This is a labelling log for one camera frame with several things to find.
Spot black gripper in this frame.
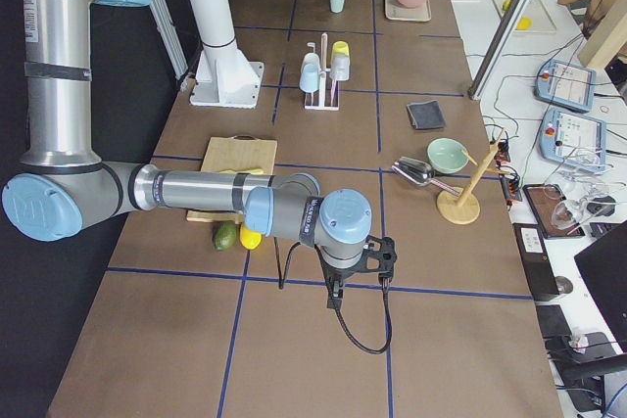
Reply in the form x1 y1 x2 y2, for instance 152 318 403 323
318 252 363 309

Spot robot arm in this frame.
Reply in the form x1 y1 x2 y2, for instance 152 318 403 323
1 0 244 328

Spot light blue cup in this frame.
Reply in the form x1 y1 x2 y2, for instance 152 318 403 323
299 52 321 94

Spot grey cup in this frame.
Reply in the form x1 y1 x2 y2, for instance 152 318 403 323
329 53 351 82

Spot yellow cup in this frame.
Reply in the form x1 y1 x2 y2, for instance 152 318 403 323
331 41 350 59

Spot whole lemon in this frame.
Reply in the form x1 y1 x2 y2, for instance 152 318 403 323
239 224 264 251

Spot avocado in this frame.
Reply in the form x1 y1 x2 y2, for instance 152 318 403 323
213 220 239 252

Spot yellow plastic knife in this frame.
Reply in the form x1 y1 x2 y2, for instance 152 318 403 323
217 167 265 175

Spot metal scoop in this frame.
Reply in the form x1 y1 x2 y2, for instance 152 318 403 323
392 157 460 197

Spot wooden mug tree stand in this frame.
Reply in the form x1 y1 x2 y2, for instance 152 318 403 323
436 127 506 225

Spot wooden cutting board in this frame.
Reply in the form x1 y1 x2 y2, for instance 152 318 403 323
185 135 278 224

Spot mint green bowl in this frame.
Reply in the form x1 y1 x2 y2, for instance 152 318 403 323
427 138 468 174

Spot grey folded cloth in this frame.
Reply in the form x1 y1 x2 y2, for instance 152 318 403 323
407 100 446 130

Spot black power strip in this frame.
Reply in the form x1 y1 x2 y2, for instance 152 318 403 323
494 139 522 209

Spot black tablet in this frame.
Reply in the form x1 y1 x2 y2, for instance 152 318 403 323
522 184 585 239

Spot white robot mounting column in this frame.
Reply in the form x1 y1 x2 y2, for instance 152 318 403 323
189 0 265 109

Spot safety glasses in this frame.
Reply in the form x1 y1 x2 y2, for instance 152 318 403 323
551 194 617 235

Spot beige tray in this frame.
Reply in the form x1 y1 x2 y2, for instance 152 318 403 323
384 0 431 23

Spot lower teach pendant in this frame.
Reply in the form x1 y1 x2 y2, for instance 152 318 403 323
539 106 606 173

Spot teach pendant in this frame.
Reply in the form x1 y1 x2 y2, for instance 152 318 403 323
539 106 606 173
534 59 597 113

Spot upper teach pendant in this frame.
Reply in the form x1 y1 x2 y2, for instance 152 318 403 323
534 59 597 113

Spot white cutting board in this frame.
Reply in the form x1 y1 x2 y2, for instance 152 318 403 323
492 0 557 34

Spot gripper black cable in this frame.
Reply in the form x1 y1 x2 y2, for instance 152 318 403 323
276 235 395 354

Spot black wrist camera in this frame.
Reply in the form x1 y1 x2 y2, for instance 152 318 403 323
361 235 397 290

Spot white wire cup rack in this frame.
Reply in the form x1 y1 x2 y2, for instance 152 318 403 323
300 32 339 111

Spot aluminium frame post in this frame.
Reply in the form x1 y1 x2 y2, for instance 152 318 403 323
467 0 530 101

